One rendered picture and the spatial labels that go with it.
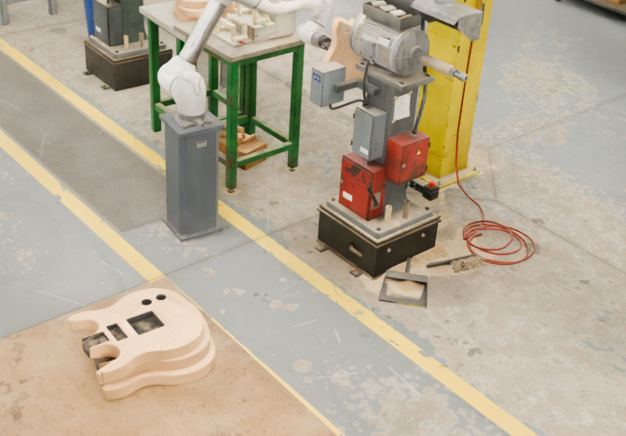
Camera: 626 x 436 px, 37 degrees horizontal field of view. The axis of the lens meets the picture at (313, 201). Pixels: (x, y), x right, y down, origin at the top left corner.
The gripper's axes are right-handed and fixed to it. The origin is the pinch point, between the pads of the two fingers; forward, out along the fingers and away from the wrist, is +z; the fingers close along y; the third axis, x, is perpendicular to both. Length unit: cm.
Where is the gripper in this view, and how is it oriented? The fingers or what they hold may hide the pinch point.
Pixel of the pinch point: (346, 53)
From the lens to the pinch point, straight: 541.0
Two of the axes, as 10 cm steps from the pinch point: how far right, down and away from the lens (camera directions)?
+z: 6.4, 4.4, -6.4
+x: 1.9, -8.9, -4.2
